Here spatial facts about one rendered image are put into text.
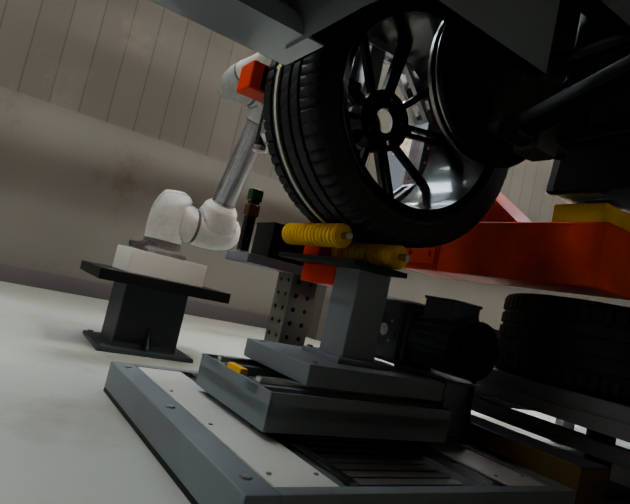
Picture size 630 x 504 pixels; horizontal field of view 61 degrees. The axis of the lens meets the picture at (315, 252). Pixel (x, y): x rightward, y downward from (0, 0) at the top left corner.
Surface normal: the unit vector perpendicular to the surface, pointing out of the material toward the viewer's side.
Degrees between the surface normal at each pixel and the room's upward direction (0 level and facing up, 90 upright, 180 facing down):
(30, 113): 90
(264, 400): 90
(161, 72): 90
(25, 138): 90
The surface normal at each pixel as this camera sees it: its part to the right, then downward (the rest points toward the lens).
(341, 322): -0.82, -0.22
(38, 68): 0.51, 0.04
